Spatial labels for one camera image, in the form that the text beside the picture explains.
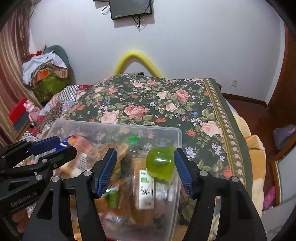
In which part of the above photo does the brown wooden door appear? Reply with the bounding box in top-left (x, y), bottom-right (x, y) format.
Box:
top-left (267, 27), bottom-right (296, 128)

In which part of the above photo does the white green label packet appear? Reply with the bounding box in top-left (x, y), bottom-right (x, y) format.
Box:
top-left (138, 170), bottom-right (154, 210)

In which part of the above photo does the blue orange snack packet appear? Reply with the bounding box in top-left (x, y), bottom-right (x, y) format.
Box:
top-left (56, 135), bottom-right (95, 176)

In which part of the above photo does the person left hand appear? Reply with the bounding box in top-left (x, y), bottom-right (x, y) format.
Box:
top-left (11, 209), bottom-right (29, 233)

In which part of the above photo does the wall power socket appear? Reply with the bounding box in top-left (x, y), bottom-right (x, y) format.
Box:
top-left (231, 80), bottom-right (238, 87)

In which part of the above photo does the brown striped curtain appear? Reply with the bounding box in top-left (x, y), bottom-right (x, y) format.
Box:
top-left (1, 1), bottom-right (41, 146)

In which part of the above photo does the pink plush toy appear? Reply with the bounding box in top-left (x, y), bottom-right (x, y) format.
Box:
top-left (23, 99), bottom-right (41, 128)

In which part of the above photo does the clear plastic storage box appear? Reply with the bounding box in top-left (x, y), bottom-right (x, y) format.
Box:
top-left (48, 120), bottom-right (182, 240)

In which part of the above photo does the beige fleece blanket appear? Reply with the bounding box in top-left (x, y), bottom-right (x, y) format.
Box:
top-left (232, 111), bottom-right (266, 217)

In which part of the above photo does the patchwork checkered quilt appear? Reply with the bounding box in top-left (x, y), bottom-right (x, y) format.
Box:
top-left (21, 85), bottom-right (91, 141)

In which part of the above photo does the yellow foam tube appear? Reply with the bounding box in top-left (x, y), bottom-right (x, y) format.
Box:
top-left (113, 51), bottom-right (163, 78)

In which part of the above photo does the floral green bedspread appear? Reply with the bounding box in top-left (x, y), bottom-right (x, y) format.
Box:
top-left (64, 74), bottom-right (252, 192)

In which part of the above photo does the green jelly cup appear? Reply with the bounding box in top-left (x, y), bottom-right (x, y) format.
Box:
top-left (146, 147), bottom-right (175, 181)

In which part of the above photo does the wall mounted black monitor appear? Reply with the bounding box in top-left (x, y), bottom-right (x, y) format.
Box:
top-left (109, 0), bottom-right (152, 20)

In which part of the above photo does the pile of clothes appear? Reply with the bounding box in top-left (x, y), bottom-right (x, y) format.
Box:
top-left (22, 45), bottom-right (71, 102)

